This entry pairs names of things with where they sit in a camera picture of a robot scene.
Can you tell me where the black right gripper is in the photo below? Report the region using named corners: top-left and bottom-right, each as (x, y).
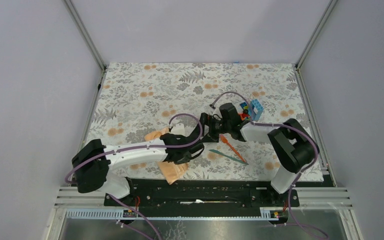
top-left (192, 112), bottom-right (231, 144)

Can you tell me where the peach satin napkin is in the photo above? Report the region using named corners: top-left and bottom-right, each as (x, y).
top-left (144, 127), bottom-right (189, 185)

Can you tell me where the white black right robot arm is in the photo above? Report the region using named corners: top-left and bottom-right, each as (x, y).
top-left (199, 103), bottom-right (319, 206)

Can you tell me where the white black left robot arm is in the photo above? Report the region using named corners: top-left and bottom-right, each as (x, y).
top-left (68, 124), bottom-right (204, 206)

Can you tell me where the orange plastic fork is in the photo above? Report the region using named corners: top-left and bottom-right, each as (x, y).
top-left (219, 134), bottom-right (247, 164)

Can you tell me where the colourful toy brick pile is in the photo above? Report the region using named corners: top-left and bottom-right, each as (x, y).
top-left (239, 98), bottom-right (264, 122)

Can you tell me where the floral patterned table mat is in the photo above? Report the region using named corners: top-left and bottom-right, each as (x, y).
top-left (86, 62), bottom-right (312, 181)

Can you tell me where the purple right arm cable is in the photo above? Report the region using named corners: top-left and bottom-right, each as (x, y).
top-left (209, 91), bottom-right (329, 239)

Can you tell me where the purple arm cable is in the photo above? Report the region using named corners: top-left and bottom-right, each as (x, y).
top-left (209, 91), bottom-right (329, 239)
top-left (64, 113), bottom-right (205, 240)

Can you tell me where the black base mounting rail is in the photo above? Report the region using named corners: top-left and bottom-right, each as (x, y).
top-left (100, 178), bottom-right (300, 218)

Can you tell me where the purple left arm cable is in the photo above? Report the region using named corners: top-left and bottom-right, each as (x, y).
top-left (64, 113), bottom-right (205, 240)

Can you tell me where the right aluminium frame post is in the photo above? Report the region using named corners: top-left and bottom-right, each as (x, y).
top-left (295, 0), bottom-right (339, 69)

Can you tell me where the aluminium frame post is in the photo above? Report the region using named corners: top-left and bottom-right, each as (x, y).
top-left (295, 0), bottom-right (339, 69)
top-left (62, 0), bottom-right (107, 72)

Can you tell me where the left aluminium frame post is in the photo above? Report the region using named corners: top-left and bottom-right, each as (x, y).
top-left (62, 0), bottom-right (107, 72)

